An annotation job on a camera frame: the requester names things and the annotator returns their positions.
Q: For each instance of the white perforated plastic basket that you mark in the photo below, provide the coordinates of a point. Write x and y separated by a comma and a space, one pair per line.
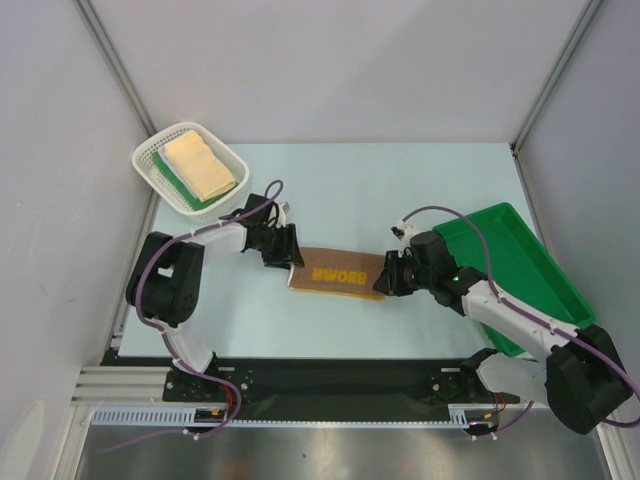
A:
142, 162

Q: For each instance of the yellow cloth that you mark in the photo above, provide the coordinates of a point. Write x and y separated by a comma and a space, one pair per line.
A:
199, 166

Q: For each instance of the left aluminium frame post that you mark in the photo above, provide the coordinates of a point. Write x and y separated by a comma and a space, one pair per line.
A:
107, 49

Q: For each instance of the green microfiber towel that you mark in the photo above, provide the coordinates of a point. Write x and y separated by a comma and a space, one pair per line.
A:
193, 201

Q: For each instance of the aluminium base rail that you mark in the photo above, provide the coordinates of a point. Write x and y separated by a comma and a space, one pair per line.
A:
107, 385

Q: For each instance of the right aluminium frame post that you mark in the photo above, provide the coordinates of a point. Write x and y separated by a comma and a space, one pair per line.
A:
578, 32

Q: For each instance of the light blue cloth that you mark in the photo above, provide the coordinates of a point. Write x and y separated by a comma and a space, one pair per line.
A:
175, 172

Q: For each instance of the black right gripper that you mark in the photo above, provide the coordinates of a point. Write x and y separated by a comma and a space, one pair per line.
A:
391, 273

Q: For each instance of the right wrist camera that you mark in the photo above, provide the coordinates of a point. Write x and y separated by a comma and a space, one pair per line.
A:
404, 232

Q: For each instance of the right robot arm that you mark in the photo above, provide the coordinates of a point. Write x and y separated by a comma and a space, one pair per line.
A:
576, 372

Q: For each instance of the grey slotted cable duct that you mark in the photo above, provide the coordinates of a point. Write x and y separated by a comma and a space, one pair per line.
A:
206, 418

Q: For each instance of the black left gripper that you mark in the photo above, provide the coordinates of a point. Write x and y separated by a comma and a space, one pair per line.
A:
288, 253

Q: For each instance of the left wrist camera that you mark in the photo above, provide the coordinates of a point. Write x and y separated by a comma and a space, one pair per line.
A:
278, 214

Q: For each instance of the brown patterned cloth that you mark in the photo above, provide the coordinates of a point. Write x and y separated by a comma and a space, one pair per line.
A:
337, 272

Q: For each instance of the green plastic tray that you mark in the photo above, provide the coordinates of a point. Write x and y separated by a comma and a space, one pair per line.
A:
520, 265

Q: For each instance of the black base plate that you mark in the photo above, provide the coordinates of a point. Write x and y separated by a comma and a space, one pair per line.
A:
366, 386

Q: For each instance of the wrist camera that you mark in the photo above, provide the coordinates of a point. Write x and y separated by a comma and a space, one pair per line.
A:
404, 232
278, 214

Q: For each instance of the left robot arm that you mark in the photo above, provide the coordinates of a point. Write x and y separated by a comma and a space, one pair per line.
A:
164, 287

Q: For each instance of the aluminium frame post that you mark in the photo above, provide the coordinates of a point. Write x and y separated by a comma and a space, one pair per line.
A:
107, 49
578, 32

